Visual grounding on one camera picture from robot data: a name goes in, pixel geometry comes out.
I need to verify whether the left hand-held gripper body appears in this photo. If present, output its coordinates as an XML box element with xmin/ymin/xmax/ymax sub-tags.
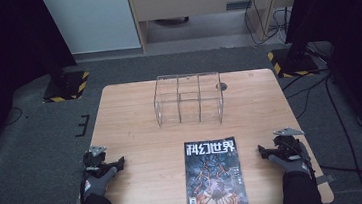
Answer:
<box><xmin>81</xmin><ymin>143</ymin><xmax>110</xmax><ymax>176</ymax></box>

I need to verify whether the long black floor cable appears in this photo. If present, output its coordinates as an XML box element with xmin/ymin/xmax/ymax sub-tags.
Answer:
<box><xmin>324</xmin><ymin>73</ymin><xmax>362</xmax><ymax>204</ymax></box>

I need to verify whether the black stand post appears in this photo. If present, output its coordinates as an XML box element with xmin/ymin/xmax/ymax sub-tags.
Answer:
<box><xmin>44</xmin><ymin>42</ymin><xmax>69</xmax><ymax>93</ymax></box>
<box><xmin>280</xmin><ymin>0</ymin><xmax>329</xmax><ymax>70</ymax></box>

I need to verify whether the thin black floor cable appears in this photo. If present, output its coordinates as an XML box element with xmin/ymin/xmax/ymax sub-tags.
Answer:
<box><xmin>3</xmin><ymin>105</ymin><xmax>25</xmax><ymax>127</ymax></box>

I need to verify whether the black curtain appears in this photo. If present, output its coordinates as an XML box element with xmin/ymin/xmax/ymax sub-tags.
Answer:
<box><xmin>281</xmin><ymin>0</ymin><xmax>362</xmax><ymax>164</ymax></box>
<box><xmin>0</xmin><ymin>0</ymin><xmax>88</xmax><ymax>174</ymax></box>

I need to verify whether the dark illustrated magazine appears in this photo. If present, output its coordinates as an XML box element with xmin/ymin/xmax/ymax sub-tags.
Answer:
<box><xmin>180</xmin><ymin>135</ymin><xmax>251</xmax><ymax>204</ymax></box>

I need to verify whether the person's left hand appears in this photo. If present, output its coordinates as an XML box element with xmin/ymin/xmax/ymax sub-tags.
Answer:
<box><xmin>81</xmin><ymin>166</ymin><xmax>121</xmax><ymax>200</ymax></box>

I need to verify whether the grey table bracket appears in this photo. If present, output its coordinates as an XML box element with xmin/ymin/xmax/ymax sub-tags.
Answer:
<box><xmin>314</xmin><ymin>173</ymin><xmax>338</xmax><ymax>187</ymax></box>

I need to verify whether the striped-edge black stand base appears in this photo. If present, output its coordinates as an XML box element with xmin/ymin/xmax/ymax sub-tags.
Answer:
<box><xmin>266</xmin><ymin>45</ymin><xmax>322</xmax><ymax>81</ymax></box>
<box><xmin>40</xmin><ymin>70</ymin><xmax>93</xmax><ymax>105</ymax></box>

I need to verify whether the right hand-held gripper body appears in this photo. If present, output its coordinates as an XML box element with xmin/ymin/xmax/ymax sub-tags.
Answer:
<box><xmin>271</xmin><ymin>125</ymin><xmax>311</xmax><ymax>168</ymax></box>

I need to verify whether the black hanging cable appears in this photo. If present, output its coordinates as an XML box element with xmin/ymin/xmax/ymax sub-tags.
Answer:
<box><xmin>242</xmin><ymin>0</ymin><xmax>296</xmax><ymax>47</ymax></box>

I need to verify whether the person's right hand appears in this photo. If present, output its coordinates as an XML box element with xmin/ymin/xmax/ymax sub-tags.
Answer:
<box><xmin>267</xmin><ymin>150</ymin><xmax>313</xmax><ymax>182</ymax></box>

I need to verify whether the clear acrylic divided rack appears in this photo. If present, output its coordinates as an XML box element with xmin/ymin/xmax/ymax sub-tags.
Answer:
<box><xmin>150</xmin><ymin>69</ymin><xmax>227</xmax><ymax>130</ymax></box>

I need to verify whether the white cabinet panel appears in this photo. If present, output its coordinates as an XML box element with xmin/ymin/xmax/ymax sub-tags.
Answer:
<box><xmin>41</xmin><ymin>0</ymin><xmax>142</xmax><ymax>58</ymax></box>

